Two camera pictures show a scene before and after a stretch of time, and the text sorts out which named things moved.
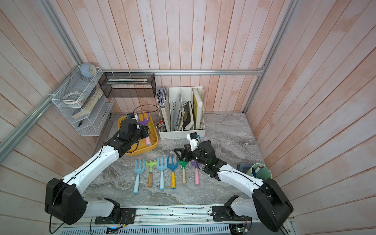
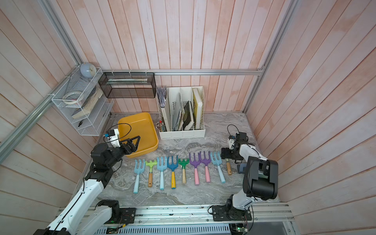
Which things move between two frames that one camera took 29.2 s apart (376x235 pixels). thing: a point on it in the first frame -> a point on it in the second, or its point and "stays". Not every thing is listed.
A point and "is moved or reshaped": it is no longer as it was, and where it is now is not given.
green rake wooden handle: (150, 176) stays
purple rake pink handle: (196, 173) stays
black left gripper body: (141, 133) -> (117, 153)
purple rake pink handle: (144, 122) is moved or reshaped
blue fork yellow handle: (173, 167) stays
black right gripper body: (197, 156) -> (229, 153)
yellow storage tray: (141, 145) stays
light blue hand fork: (138, 170) stays
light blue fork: (161, 168) stays
